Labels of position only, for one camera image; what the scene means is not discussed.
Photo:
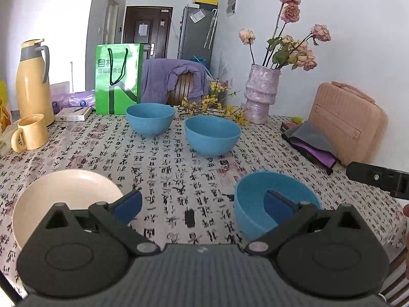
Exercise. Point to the yellow blossom branches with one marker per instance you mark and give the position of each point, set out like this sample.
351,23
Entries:
220,108

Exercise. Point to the yellow thermos jug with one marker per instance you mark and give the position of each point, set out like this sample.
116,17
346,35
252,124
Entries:
33,86

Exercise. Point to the grey refrigerator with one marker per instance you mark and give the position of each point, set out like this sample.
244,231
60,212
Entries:
195,35

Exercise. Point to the wooden chair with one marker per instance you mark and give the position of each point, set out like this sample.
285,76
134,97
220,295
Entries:
182,88

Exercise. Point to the flat white box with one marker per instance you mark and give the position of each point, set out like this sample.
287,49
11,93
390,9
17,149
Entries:
73,113

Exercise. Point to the cream round plate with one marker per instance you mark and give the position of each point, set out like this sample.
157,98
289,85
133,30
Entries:
64,188

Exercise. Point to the pink hard case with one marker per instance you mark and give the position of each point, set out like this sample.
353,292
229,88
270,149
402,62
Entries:
345,124

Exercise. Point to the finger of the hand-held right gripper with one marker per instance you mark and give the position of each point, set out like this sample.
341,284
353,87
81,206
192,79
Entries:
367,174

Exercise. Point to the yellow snack package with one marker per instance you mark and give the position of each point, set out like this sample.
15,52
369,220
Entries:
4,108

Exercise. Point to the purple folder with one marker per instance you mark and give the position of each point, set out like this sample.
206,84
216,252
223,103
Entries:
319,157

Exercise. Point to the yellow mug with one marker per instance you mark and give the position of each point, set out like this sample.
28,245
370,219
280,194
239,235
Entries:
33,132

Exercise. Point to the white gloves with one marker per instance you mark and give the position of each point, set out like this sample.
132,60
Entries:
6,142

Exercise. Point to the yellow box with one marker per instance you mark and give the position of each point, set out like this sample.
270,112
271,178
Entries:
206,2

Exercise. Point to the green paper bag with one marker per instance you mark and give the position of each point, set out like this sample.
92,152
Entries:
127,70

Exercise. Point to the dried pink roses bunch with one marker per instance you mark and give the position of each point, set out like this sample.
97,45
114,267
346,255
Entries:
289,12

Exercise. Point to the dark brown door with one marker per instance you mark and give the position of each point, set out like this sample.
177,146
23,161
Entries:
134,28

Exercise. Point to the blue bowl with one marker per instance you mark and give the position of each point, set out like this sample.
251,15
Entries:
150,121
212,137
250,204

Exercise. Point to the purple and grey cloths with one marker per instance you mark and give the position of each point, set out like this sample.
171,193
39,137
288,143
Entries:
310,136

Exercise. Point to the purple cloth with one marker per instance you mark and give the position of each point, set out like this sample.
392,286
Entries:
156,76

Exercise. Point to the purple tissue pack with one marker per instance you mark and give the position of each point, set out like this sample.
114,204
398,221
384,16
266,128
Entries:
81,99
60,97

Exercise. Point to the pink textured vase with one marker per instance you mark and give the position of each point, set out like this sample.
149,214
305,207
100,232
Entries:
260,96

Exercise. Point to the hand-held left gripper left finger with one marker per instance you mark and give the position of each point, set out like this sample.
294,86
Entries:
127,204

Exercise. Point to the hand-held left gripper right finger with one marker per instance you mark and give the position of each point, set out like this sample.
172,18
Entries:
279,208

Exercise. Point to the person's right hand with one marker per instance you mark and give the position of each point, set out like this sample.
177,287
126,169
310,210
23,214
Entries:
406,211

